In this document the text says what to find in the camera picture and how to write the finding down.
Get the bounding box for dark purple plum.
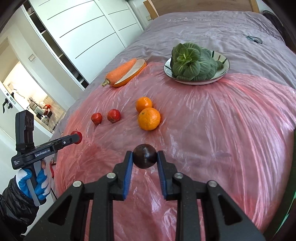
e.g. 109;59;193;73
132;144;158;169

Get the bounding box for black jacket left forearm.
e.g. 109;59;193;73
0;178;39;240

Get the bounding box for left hand blue glove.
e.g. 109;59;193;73
16;160;51;200

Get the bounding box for orange tangerine middle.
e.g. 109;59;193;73
138;108;161;131

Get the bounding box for orange tangerine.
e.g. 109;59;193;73
138;108;161;131
135;96;152;113

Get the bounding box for pink plastic sheet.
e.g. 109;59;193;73
54;63;295;231

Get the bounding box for orange tangerine far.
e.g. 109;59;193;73
135;96;152;113

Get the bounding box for orange carrot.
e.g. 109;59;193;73
102;58;137;86

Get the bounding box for white wardrobe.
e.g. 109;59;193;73
24;0;143;88

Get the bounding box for orange rimmed white dish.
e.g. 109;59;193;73
112;59;147;88

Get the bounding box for white enamel plate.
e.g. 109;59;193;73
164;49;230;85

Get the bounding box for green bok choy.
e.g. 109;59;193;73
170;42;223;82

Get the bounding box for grey purple bed sheet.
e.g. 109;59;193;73
49;10;296;144

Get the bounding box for black glasses on bed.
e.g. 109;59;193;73
246;36;263;44

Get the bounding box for wooden headboard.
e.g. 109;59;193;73
143;0;260;20

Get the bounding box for black door handle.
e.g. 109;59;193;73
2;98;13;113

